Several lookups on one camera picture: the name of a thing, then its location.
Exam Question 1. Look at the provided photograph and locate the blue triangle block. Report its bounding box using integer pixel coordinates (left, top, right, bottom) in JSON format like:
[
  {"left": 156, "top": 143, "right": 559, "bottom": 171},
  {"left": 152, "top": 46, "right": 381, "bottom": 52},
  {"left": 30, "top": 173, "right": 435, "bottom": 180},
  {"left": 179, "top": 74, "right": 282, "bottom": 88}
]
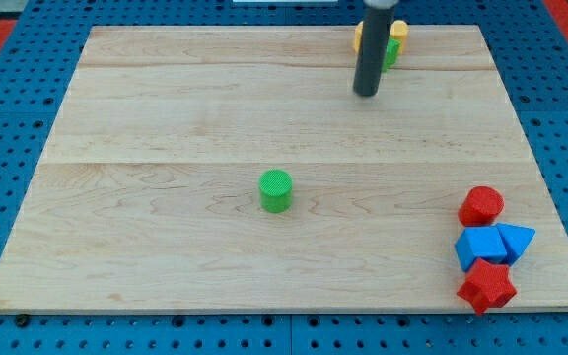
[{"left": 495, "top": 223, "right": 536, "bottom": 265}]

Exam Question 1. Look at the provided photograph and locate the yellow block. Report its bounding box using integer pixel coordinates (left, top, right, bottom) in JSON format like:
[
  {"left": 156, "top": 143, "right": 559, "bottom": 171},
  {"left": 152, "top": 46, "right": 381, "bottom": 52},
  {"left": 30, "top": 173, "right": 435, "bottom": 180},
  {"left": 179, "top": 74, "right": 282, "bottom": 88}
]
[{"left": 352, "top": 20, "right": 409, "bottom": 55}]

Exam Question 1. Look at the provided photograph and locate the red star block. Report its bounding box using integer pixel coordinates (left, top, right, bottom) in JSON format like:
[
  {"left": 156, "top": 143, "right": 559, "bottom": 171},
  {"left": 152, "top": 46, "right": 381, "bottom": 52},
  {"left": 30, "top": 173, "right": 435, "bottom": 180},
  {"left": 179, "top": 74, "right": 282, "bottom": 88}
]
[{"left": 457, "top": 258, "right": 517, "bottom": 316}]

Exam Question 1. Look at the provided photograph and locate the green cylinder block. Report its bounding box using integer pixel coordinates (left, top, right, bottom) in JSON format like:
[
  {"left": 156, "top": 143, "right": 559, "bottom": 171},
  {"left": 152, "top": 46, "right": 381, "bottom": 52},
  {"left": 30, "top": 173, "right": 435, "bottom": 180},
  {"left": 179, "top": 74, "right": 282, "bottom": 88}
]
[{"left": 258, "top": 170, "right": 293, "bottom": 213}]

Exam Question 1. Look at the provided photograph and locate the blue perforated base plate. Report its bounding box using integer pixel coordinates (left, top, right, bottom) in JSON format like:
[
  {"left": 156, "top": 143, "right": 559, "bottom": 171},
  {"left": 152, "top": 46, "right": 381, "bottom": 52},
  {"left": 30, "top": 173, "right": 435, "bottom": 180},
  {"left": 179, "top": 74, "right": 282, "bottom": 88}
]
[{"left": 0, "top": 0, "right": 568, "bottom": 354}]

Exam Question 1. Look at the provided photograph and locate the blue cube block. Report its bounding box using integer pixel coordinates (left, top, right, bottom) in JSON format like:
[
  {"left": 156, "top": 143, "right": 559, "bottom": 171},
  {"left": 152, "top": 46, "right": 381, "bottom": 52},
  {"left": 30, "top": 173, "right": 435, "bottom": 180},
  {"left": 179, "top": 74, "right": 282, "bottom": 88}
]
[{"left": 455, "top": 226, "right": 507, "bottom": 272}]

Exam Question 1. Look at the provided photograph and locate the light wooden board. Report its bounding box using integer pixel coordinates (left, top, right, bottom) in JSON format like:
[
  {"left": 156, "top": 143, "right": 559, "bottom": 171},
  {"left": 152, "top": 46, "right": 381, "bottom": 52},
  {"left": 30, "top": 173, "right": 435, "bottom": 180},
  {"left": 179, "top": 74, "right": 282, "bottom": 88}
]
[{"left": 0, "top": 26, "right": 568, "bottom": 315}]

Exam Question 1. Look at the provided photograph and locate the green star block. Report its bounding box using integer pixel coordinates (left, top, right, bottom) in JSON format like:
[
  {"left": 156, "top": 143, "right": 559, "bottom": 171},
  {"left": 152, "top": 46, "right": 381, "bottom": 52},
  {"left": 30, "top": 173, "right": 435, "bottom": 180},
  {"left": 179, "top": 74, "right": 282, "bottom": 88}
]
[{"left": 382, "top": 37, "right": 401, "bottom": 73}]

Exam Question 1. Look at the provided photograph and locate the red cylinder block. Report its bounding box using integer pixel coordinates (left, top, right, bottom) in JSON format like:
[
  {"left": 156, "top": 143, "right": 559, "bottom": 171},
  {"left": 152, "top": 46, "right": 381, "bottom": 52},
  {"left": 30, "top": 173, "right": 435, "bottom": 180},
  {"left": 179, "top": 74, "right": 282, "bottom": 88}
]
[{"left": 458, "top": 185, "right": 505, "bottom": 227}]

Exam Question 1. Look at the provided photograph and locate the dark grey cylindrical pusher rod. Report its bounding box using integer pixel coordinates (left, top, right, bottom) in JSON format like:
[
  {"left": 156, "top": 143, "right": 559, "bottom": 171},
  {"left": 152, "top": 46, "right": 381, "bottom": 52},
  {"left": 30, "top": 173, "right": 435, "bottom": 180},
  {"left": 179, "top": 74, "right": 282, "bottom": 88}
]
[{"left": 353, "top": 0, "right": 399, "bottom": 97}]

